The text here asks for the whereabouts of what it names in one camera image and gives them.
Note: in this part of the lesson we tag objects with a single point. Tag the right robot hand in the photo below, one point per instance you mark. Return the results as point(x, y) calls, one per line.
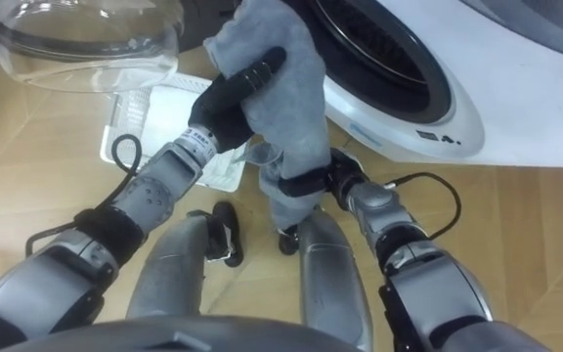
point(325, 178)

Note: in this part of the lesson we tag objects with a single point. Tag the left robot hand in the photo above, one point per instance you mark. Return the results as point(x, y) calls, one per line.
point(223, 105)

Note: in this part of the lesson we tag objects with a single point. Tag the grey cloth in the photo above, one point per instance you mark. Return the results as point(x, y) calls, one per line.
point(286, 98)

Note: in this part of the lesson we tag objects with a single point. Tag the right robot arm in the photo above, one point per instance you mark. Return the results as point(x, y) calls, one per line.
point(408, 254)

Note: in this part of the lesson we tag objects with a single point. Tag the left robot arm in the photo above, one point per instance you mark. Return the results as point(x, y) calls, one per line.
point(115, 220)

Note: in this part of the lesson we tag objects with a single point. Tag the white laundry basket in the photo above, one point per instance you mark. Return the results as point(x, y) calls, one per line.
point(164, 117)

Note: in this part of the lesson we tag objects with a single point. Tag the robot legs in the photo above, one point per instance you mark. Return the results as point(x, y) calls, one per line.
point(320, 274)

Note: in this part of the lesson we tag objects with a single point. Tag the open washing machine door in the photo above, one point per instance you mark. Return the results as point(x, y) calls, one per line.
point(86, 44)

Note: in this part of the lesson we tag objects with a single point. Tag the white washing machine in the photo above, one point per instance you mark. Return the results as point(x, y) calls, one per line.
point(457, 83)

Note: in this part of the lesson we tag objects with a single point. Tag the robot body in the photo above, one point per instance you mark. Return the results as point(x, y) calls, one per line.
point(179, 335)

